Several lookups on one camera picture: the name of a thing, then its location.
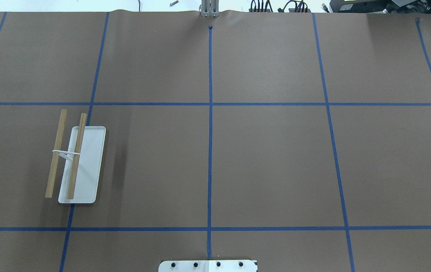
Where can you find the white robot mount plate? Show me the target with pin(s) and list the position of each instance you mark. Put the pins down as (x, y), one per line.
(208, 266)

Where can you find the wooden rack bar right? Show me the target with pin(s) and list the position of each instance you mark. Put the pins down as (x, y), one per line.
(76, 156)

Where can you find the white towel rack base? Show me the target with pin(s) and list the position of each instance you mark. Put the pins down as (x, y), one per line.
(89, 166)

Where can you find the wooden rack bar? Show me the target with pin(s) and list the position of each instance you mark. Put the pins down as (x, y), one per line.
(76, 156)
(55, 154)

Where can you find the wooden rack bar left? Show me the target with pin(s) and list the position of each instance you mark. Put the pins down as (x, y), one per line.
(55, 154)

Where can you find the aluminium frame post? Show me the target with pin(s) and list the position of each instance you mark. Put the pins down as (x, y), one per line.
(209, 8)

